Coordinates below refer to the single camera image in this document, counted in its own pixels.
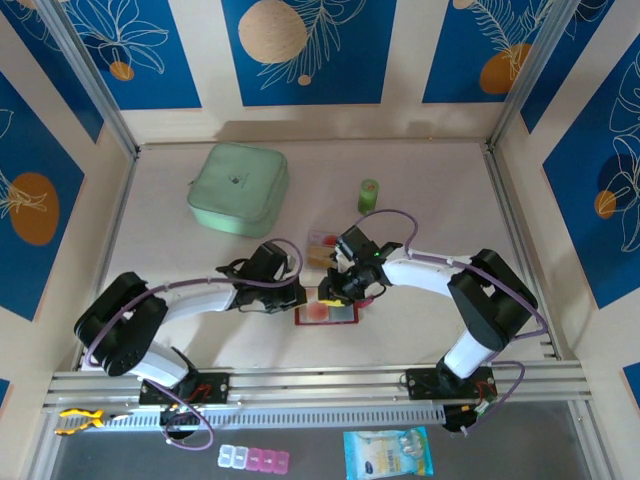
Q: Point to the red card holder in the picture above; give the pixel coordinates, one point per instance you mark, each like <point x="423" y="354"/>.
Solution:
<point x="342" y="314"/>

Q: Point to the card with red circle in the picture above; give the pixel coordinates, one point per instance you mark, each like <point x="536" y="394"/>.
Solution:
<point x="318" y="312"/>

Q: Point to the small snack packet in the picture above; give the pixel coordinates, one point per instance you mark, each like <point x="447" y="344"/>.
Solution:
<point x="325" y="237"/>

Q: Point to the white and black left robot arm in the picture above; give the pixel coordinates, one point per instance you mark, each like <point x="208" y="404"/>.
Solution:
<point x="205" y="302"/>

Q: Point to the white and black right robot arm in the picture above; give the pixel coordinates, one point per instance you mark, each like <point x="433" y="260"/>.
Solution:
<point x="420" y="275"/>

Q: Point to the small green cylinder bottle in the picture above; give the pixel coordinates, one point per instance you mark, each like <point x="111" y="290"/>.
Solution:
<point x="369" y="197"/>

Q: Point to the mint green zip case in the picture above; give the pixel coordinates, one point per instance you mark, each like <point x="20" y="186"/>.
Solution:
<point x="237" y="190"/>

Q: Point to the blue wet wipes packet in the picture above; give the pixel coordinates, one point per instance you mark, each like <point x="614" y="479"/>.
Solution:
<point x="385" y="452"/>

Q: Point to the white and pink pill organizer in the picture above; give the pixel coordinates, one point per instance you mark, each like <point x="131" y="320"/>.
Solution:
<point x="255" y="459"/>

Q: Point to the aluminium mounting rail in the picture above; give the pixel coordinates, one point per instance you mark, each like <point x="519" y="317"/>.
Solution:
<point x="310" y="385"/>

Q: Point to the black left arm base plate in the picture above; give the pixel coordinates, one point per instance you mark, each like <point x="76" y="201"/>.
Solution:
<point x="215" y="387"/>

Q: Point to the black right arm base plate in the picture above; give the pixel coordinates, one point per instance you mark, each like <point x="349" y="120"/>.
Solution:
<point x="420" y="382"/>

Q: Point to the aluminium table side rail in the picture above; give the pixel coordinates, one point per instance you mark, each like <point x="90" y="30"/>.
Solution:
<point x="525" y="250"/>
<point x="112" y="235"/>

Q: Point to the aluminium frame post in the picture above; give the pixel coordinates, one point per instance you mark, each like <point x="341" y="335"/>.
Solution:
<point x="525" y="75"/>
<point x="95" y="85"/>

